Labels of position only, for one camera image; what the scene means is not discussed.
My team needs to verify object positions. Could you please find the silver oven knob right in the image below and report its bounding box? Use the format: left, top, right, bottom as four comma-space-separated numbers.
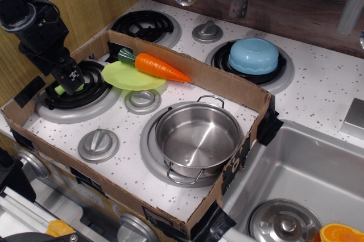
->
117, 212, 159, 242

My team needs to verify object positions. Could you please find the silver faucet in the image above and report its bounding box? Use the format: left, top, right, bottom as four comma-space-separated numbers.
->
336, 0, 363, 35

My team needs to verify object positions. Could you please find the black front left burner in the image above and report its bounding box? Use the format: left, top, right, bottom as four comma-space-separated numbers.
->
43, 60, 111, 110

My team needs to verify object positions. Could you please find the brown cardboard fence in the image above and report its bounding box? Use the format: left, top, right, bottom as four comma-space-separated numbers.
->
2, 31, 274, 238

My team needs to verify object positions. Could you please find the orange toy carrot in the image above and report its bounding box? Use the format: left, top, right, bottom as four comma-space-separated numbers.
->
118, 48, 191, 82

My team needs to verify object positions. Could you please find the green toy broccoli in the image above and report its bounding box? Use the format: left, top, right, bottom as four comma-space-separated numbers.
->
54, 84, 84, 95

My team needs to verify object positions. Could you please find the silver oven knob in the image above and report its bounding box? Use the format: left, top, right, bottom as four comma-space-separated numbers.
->
117, 212, 159, 242
18, 149, 51, 182

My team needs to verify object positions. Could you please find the silver oven knob left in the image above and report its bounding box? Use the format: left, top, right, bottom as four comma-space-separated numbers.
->
18, 149, 51, 182

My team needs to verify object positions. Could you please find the silver pot lid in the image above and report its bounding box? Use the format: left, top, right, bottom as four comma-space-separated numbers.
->
247, 199, 322, 241

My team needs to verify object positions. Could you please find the light blue plastic bowl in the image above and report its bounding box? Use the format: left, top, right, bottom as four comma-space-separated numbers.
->
228, 37, 279, 75

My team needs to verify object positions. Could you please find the silver stove knob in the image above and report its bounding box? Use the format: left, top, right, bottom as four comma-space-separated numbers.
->
125, 89, 162, 115
78, 128, 119, 164
192, 20, 223, 44

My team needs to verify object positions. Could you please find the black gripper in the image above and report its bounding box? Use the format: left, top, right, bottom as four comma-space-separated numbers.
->
15, 0, 84, 94

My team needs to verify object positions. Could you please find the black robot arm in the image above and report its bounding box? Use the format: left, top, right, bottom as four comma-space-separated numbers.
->
1, 0, 85, 94

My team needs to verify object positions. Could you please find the silver stove knob rear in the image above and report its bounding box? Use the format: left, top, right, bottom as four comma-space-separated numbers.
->
192, 20, 223, 44

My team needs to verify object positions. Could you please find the silver stove knob centre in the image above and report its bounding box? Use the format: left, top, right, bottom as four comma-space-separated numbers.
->
125, 89, 162, 115

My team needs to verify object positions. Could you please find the toy orange half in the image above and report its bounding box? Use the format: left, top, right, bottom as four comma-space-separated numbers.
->
312, 223, 363, 242

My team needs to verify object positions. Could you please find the grey metal sink basin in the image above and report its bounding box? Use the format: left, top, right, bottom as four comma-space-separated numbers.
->
222, 121, 363, 241

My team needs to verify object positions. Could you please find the silver stove knob front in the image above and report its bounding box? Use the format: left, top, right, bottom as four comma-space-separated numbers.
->
78, 128, 119, 164

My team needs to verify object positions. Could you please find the light green plastic plate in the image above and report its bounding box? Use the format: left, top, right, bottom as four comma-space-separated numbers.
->
101, 61, 166, 91

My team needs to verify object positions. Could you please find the orange yellow toy piece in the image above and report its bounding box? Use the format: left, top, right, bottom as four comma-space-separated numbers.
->
45, 219, 75, 237

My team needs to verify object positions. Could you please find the stainless steel pot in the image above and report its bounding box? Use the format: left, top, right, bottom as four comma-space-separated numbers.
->
155, 95, 244, 186

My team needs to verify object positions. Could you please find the black device lower left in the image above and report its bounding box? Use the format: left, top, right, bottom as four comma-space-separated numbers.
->
1, 148, 36, 203

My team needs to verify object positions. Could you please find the grey block on counter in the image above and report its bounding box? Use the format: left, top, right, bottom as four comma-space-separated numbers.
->
340, 98, 364, 140

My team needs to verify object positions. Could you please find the black rear right burner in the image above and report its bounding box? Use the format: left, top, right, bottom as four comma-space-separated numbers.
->
206, 40, 293, 85

